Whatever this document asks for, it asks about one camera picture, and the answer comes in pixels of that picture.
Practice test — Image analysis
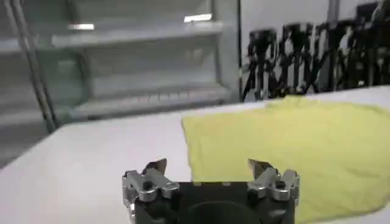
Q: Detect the grey wall pipe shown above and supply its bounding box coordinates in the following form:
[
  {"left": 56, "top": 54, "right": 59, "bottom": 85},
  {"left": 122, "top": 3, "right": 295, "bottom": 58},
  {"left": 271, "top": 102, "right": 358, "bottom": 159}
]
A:
[{"left": 327, "top": 0, "right": 341, "bottom": 24}]

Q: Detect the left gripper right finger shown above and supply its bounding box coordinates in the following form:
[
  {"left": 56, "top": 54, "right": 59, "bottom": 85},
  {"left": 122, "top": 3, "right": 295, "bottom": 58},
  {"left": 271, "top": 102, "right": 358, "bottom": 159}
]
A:
[{"left": 247, "top": 158, "right": 300, "bottom": 203}]

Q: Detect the black camera tripod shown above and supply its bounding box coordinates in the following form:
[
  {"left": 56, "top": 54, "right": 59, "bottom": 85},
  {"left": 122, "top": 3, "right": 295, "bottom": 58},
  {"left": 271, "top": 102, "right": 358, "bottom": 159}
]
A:
[
  {"left": 243, "top": 29, "right": 278, "bottom": 101},
  {"left": 350, "top": 0, "right": 390, "bottom": 89},
  {"left": 275, "top": 23, "right": 316, "bottom": 97},
  {"left": 313, "top": 19, "right": 356, "bottom": 92}
]

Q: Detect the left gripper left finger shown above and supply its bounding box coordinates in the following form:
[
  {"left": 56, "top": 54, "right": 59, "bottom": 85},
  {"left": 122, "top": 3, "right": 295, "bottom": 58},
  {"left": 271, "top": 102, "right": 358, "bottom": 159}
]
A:
[{"left": 121, "top": 158, "right": 181, "bottom": 211}]

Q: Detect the empty glass shelf unit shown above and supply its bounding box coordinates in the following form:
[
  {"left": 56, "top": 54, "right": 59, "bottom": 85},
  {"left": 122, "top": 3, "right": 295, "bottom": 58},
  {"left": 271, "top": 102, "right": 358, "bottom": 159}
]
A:
[{"left": 0, "top": 0, "right": 242, "bottom": 167}]

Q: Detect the yellow cloth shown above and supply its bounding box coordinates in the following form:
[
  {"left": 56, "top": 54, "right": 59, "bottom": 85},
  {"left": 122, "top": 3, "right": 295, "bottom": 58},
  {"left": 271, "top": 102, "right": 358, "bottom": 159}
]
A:
[{"left": 180, "top": 94, "right": 390, "bottom": 224}]

